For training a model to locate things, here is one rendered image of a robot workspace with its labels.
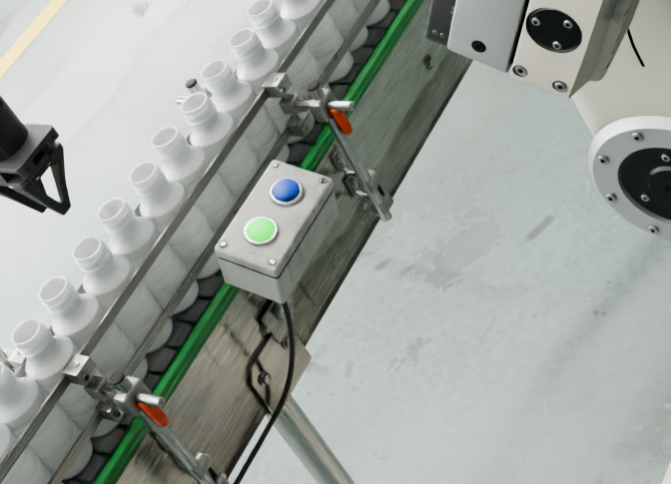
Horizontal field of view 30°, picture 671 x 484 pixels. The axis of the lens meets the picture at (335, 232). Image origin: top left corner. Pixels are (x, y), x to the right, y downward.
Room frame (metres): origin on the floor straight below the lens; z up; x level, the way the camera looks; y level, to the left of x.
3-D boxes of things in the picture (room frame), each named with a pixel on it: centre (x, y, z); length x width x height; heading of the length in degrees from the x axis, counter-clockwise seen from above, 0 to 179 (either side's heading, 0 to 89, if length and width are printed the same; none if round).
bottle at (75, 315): (1.14, 0.30, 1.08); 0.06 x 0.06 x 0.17
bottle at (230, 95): (1.36, 0.02, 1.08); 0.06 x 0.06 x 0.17
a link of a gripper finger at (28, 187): (1.16, 0.24, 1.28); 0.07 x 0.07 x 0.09; 40
